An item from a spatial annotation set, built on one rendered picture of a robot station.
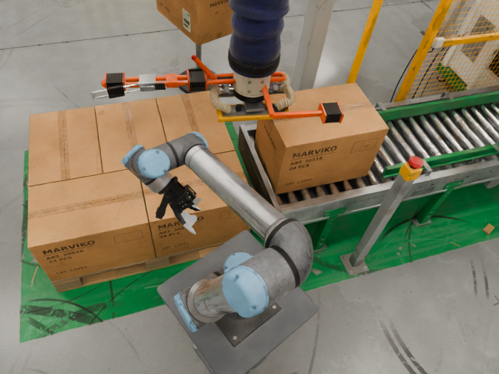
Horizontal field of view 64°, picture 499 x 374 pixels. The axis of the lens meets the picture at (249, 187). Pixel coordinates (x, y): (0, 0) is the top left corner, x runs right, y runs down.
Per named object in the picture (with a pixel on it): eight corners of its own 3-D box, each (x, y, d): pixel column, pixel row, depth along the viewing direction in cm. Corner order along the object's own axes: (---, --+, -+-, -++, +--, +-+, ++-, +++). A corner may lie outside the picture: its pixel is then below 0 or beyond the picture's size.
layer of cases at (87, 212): (211, 130, 318) (212, 90, 286) (249, 236, 261) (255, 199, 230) (48, 156, 288) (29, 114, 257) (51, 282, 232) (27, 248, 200)
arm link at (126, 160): (122, 161, 131) (116, 160, 140) (150, 187, 137) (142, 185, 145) (142, 141, 134) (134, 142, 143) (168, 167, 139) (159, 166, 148)
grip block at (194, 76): (205, 78, 186) (205, 67, 181) (207, 91, 180) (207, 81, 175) (186, 79, 184) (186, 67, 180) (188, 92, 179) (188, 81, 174)
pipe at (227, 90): (279, 76, 202) (281, 66, 197) (290, 110, 187) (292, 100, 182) (212, 79, 196) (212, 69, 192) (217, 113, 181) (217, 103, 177)
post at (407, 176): (356, 257, 274) (415, 159, 196) (360, 266, 270) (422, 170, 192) (347, 260, 272) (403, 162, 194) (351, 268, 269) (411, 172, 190)
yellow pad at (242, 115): (285, 104, 194) (287, 96, 190) (290, 118, 188) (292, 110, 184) (215, 107, 189) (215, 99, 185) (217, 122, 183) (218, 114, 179)
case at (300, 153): (338, 130, 270) (356, 81, 238) (366, 176, 247) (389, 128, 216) (254, 145, 255) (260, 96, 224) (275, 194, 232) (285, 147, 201)
